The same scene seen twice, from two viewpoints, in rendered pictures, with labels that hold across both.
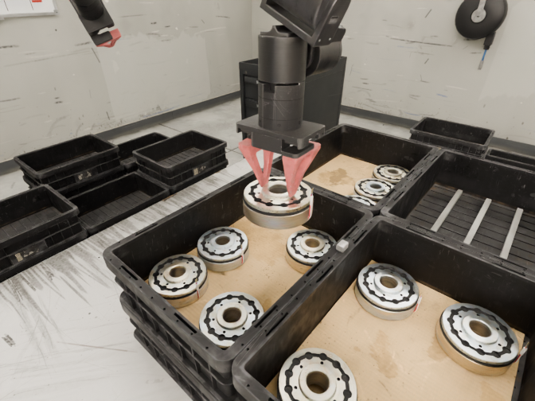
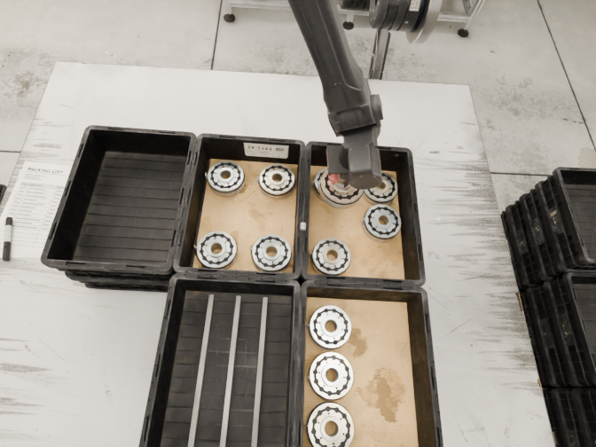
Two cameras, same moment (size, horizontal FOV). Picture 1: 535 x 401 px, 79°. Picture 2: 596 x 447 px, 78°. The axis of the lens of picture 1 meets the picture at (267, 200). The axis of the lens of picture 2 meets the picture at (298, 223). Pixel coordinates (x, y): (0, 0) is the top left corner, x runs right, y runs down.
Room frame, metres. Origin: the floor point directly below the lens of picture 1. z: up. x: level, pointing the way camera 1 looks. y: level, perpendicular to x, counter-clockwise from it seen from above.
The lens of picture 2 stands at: (0.65, -0.40, 1.77)
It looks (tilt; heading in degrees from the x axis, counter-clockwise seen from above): 65 degrees down; 134
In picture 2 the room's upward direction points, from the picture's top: 9 degrees clockwise
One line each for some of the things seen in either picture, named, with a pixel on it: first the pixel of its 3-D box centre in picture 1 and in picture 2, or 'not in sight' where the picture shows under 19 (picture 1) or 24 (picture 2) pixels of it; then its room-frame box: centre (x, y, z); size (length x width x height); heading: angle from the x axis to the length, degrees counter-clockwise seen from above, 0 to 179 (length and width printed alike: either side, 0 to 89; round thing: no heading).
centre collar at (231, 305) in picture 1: (232, 315); not in sight; (0.32, 0.06, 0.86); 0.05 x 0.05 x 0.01
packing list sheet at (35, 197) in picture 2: not in sight; (41, 207); (-0.20, -0.66, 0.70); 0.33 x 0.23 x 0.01; 141
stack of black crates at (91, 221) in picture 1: (123, 225); (584, 333); (1.26, 0.71, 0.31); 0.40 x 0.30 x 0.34; 141
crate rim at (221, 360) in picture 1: (248, 235); (360, 209); (0.45, 0.03, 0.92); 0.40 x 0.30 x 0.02; 140
